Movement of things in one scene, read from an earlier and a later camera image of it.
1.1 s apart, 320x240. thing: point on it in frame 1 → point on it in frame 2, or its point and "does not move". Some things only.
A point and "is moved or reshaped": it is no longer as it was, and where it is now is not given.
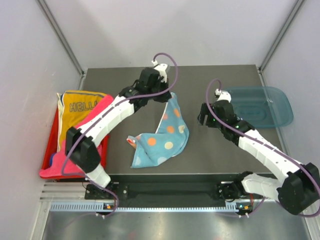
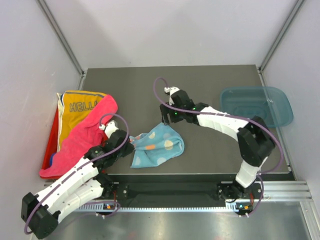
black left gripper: (165, 85) → (130, 148)
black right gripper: (201, 117) → (166, 110)
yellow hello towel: (73, 105) does not move
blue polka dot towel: (170, 140) is moved or reshaped
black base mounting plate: (171, 191) does not move
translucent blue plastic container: (262, 106) does not move
